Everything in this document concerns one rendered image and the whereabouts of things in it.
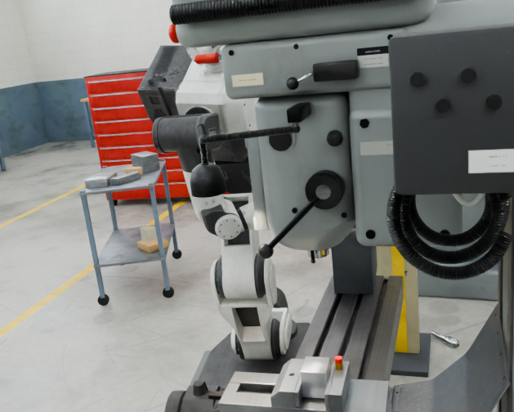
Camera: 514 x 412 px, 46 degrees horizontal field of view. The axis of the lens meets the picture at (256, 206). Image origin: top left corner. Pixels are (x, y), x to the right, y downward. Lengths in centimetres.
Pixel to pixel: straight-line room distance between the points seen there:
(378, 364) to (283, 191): 57
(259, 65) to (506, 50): 46
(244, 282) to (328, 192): 84
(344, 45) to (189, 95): 68
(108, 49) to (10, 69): 184
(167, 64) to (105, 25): 1007
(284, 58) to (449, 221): 41
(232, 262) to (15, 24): 1099
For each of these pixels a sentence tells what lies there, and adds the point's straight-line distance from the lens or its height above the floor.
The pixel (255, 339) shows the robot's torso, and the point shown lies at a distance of 212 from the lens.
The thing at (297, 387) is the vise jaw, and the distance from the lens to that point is 127.
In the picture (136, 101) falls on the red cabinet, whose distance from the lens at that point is 656.
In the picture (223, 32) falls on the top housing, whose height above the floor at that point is 175.
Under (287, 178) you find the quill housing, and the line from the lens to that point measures 115.
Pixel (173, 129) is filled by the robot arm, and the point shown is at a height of 153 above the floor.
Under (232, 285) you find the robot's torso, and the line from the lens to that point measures 190.
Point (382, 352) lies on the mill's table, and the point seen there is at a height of 94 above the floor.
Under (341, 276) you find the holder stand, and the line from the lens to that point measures 187.
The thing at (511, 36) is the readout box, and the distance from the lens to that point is 80.
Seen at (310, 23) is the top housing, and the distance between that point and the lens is 106.
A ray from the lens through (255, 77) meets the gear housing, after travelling 110.
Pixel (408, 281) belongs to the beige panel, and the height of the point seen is 44.
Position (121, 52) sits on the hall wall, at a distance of 1171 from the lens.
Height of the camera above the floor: 175
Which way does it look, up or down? 16 degrees down
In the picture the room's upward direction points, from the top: 6 degrees counter-clockwise
